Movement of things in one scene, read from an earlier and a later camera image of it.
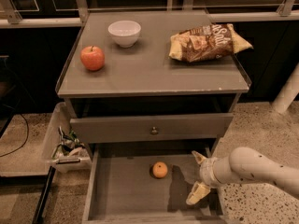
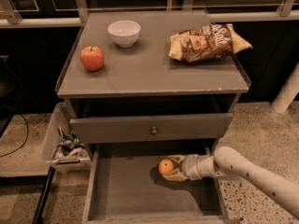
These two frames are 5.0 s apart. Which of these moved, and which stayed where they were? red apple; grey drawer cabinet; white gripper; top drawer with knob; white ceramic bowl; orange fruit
Moved: orange fruit; white gripper
Stayed: grey drawer cabinet; white ceramic bowl; top drawer with knob; red apple
